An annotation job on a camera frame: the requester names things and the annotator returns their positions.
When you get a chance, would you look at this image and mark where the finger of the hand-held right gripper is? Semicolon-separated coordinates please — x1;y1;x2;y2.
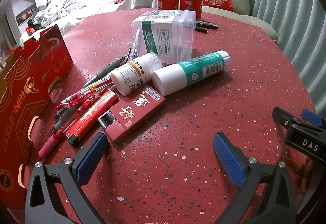
272;106;298;129
301;109;326;129

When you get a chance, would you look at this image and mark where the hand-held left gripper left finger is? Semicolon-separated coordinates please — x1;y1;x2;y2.
25;133;109;224

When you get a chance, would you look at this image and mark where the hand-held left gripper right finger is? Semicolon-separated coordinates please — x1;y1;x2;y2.
213;132;297;224

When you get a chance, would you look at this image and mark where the red lighter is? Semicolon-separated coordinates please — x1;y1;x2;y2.
66;90;119;147

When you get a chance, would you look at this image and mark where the red cigarette pack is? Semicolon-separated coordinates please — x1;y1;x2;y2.
104;84;166;144

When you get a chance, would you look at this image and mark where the black gel pen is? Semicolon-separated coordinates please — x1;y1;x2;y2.
83;56;128;88

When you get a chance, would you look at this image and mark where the white pill bottle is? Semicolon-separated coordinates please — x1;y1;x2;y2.
110;52;163;96

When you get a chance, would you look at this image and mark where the red cardboard box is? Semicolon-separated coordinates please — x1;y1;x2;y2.
0;24;74;194

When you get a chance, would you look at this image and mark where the clear grey pen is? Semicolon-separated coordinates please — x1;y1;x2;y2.
129;29;142;62

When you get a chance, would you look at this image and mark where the clear plastic container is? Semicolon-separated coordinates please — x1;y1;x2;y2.
131;10;196;67

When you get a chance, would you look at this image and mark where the black lighter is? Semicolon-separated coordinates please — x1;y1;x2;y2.
98;111;118;130

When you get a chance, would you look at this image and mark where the red gel pen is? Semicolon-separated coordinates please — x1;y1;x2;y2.
61;79;114;105
55;87;109;113
38;122;77;161

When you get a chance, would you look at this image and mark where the grey grip gel pen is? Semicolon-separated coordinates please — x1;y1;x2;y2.
49;109;79;137

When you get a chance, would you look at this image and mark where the pale green curtain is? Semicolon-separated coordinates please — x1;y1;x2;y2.
242;0;326;113

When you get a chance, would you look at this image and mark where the red tin can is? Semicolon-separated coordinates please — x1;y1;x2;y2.
157;0;180;11
179;0;203;20

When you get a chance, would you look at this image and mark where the pile of clothes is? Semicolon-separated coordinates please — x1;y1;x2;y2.
25;5;69;32

